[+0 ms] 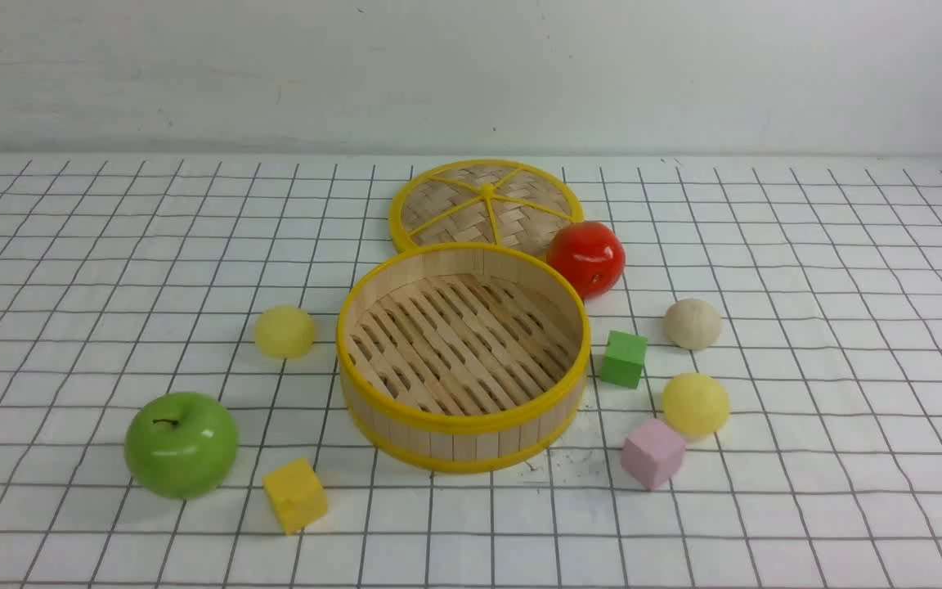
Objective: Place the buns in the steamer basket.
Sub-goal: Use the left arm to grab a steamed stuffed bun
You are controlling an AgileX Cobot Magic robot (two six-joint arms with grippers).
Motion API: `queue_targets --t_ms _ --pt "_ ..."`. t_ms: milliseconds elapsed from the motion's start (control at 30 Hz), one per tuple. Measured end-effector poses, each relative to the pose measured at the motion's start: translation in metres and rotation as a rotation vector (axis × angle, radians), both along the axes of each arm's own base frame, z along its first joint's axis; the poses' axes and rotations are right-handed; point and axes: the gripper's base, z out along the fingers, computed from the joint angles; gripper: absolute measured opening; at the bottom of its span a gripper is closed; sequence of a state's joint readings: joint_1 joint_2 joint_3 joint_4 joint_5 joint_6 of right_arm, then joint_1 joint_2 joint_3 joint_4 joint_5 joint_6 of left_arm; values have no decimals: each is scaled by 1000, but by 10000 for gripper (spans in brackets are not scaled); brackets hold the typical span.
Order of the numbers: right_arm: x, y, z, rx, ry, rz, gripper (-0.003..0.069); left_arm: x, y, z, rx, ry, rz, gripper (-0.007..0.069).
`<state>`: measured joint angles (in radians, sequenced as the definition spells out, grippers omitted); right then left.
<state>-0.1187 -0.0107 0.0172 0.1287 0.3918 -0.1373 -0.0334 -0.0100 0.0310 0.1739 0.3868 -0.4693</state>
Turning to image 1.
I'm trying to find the yellow cube block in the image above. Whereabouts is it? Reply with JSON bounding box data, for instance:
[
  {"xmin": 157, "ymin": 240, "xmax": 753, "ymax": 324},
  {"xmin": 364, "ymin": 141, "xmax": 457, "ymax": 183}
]
[{"xmin": 262, "ymin": 458, "xmax": 328, "ymax": 534}]

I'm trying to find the red tomato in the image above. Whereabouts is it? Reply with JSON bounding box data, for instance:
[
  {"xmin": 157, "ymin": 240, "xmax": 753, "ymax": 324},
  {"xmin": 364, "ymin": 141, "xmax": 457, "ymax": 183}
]
[{"xmin": 545, "ymin": 221, "xmax": 626, "ymax": 299}]

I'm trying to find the green cube block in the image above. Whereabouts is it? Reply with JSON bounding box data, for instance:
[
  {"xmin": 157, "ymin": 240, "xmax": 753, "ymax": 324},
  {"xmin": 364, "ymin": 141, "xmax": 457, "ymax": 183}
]
[{"xmin": 598, "ymin": 330, "xmax": 649, "ymax": 389}]

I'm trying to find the bamboo steamer tray yellow rim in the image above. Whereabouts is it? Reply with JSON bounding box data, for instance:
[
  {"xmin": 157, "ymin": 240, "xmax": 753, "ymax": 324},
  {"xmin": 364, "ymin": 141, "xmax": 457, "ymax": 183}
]
[{"xmin": 336, "ymin": 243, "xmax": 591, "ymax": 473}]

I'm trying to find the white grid tablecloth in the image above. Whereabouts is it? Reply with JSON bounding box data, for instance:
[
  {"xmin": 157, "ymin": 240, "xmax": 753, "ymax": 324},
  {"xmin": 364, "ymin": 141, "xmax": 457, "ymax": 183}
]
[{"xmin": 0, "ymin": 154, "xmax": 942, "ymax": 588}]

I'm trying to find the yellow bun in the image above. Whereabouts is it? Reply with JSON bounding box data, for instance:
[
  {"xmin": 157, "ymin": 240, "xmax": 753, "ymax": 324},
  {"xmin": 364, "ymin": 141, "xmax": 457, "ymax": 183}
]
[
  {"xmin": 661, "ymin": 372, "xmax": 730, "ymax": 441},
  {"xmin": 252, "ymin": 305, "xmax": 316, "ymax": 359}
]

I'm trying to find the white beige bun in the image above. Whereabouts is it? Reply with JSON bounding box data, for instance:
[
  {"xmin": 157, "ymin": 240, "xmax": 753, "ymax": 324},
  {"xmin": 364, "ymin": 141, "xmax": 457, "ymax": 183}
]
[{"xmin": 664, "ymin": 299, "xmax": 723, "ymax": 351}]

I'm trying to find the woven bamboo steamer lid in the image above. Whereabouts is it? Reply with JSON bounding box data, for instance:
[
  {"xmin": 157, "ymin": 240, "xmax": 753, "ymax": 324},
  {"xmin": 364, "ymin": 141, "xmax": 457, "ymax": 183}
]
[{"xmin": 388, "ymin": 160, "xmax": 585, "ymax": 258}]

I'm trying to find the pink cube block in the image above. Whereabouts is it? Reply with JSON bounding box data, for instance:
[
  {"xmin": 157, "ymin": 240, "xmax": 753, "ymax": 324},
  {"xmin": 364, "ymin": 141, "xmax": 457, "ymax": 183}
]
[{"xmin": 621, "ymin": 418, "xmax": 687, "ymax": 491}]

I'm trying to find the green apple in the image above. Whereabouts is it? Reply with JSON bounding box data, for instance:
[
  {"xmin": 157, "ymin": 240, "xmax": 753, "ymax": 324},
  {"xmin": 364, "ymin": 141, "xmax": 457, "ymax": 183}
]
[{"xmin": 123, "ymin": 392, "xmax": 239, "ymax": 500}]

